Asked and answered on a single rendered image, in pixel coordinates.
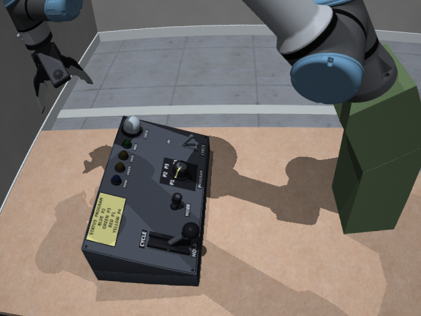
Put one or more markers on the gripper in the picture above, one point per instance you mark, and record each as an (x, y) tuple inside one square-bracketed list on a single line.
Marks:
[(73, 68)]

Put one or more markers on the dark grey control console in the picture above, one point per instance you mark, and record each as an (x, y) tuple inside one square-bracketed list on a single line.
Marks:
[(160, 188)]

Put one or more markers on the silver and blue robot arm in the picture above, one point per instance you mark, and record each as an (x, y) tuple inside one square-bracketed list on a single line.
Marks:
[(329, 62)]

